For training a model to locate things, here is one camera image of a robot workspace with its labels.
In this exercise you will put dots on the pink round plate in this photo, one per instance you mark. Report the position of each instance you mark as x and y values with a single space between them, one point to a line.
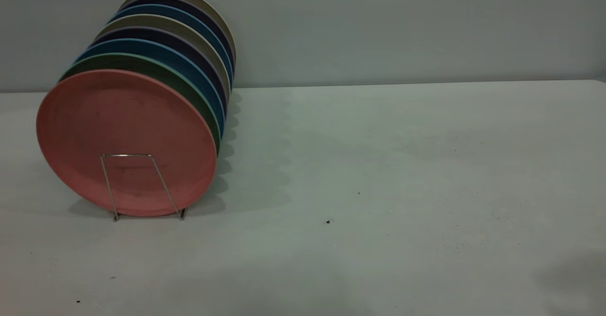
123 131

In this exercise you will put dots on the green round plate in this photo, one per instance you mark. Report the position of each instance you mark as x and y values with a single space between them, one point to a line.
156 67

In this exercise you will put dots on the blue round plate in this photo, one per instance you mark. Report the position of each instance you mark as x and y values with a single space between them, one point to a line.
161 50
180 15

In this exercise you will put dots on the dark purple round plate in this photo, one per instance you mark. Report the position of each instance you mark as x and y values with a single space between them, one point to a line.
194 8
161 35

